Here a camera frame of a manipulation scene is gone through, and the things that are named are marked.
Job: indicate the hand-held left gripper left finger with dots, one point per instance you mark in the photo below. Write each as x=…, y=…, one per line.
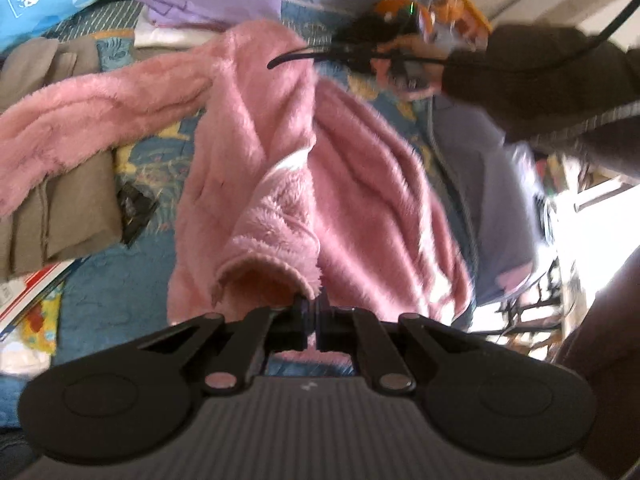
x=303, y=317

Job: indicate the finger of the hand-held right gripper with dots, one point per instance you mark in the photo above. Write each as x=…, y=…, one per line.
x=310, y=54

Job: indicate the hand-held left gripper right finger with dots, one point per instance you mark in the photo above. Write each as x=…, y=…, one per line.
x=325, y=317

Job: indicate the pink fleece jacket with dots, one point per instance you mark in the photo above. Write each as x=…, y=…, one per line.
x=350, y=185

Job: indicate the white folded cloth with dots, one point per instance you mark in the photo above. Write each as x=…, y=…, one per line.
x=165, y=35

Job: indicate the blue quilted bedspread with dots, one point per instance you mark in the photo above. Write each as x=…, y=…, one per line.
x=115, y=280

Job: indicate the black packet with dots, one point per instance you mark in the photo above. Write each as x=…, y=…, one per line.
x=136, y=212

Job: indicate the grey-blue bed sheet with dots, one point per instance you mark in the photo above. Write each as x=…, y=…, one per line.
x=485, y=195

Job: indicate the taupe folded garment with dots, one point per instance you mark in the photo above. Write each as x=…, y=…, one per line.
x=55, y=210

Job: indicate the red white blue booklet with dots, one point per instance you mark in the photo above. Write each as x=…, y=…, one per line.
x=30, y=295

